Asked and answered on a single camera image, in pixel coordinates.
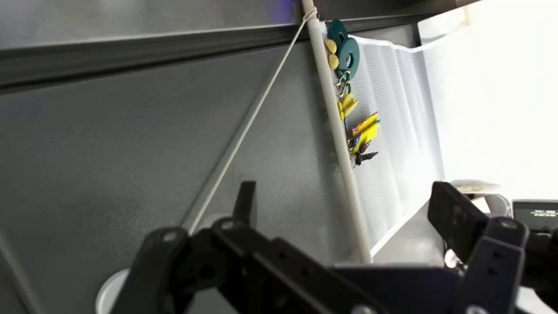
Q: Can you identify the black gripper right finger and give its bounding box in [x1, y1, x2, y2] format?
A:
[425, 180, 558, 314]

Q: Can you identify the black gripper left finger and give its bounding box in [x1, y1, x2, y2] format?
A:
[111, 180, 389, 314]

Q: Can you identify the clear plastic bag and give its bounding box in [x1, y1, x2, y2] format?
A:
[181, 0, 448, 267]

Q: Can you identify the stainless steel refrigerator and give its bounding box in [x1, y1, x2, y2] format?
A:
[0, 0, 484, 314]

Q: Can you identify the yellow lemon earring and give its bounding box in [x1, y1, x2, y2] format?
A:
[347, 110, 382, 140]
[348, 128, 380, 157]

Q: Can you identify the white wall cabinet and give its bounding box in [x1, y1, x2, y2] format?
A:
[416, 0, 558, 203]

